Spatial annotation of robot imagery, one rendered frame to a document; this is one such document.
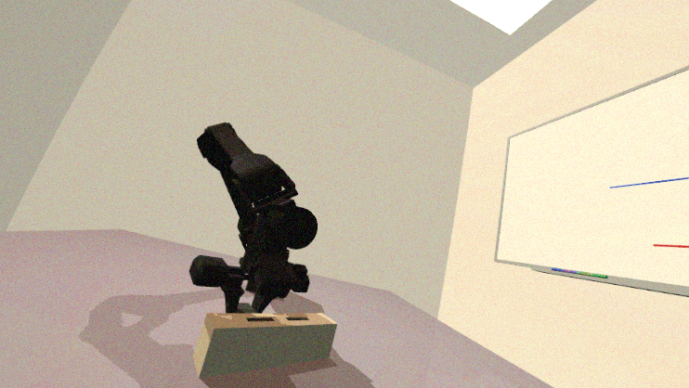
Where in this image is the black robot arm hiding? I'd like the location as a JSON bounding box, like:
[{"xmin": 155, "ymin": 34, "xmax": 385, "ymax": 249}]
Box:
[{"xmin": 197, "ymin": 123, "xmax": 318, "ymax": 298}]

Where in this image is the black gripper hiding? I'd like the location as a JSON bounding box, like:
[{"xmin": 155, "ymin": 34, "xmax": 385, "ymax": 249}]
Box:
[{"xmin": 189, "ymin": 230, "xmax": 287, "ymax": 314}]

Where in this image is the black two-prong plug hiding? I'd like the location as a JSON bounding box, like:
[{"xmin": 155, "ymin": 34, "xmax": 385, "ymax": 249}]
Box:
[{"xmin": 236, "ymin": 303, "xmax": 258, "ymax": 314}]

